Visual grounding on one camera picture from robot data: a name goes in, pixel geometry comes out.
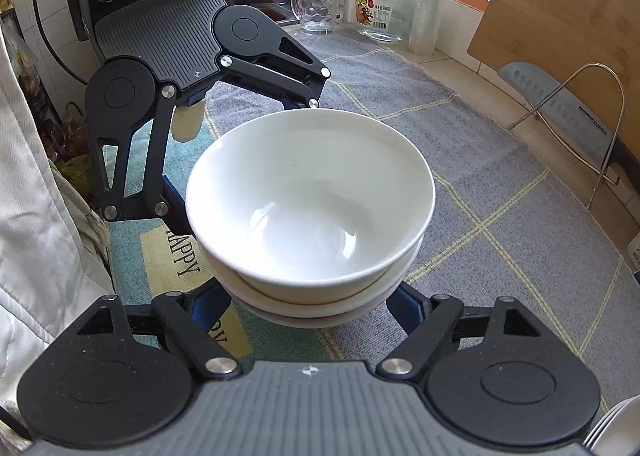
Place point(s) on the white blue salt bag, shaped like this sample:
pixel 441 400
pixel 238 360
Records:
pixel 633 250

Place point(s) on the grey green checked cloth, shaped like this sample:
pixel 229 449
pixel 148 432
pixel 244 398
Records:
pixel 504 224

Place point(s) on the gloved left hand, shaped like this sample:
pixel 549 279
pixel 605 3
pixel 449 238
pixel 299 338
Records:
pixel 186 122

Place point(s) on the santoku knife black handle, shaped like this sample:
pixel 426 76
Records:
pixel 624 162

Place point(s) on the clear glass mug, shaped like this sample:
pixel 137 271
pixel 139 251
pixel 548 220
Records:
pixel 316 16

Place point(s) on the bamboo cutting board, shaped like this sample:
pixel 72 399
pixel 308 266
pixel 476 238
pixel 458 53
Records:
pixel 560 36

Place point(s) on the white plate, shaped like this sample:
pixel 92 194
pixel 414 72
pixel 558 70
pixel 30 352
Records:
pixel 618 431

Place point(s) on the beige jacket left forearm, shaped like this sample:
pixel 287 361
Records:
pixel 54 248

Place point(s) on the white bowl pink flowers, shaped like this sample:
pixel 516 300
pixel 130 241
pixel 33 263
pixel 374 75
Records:
pixel 325 302

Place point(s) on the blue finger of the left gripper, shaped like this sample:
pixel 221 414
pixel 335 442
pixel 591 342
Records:
pixel 128 116
pixel 259 56

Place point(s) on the metal wire board stand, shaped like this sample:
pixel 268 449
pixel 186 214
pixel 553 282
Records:
pixel 570 121

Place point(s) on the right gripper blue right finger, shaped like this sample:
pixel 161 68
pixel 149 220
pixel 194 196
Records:
pixel 429 323

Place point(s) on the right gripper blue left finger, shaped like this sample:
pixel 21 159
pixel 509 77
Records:
pixel 186 318

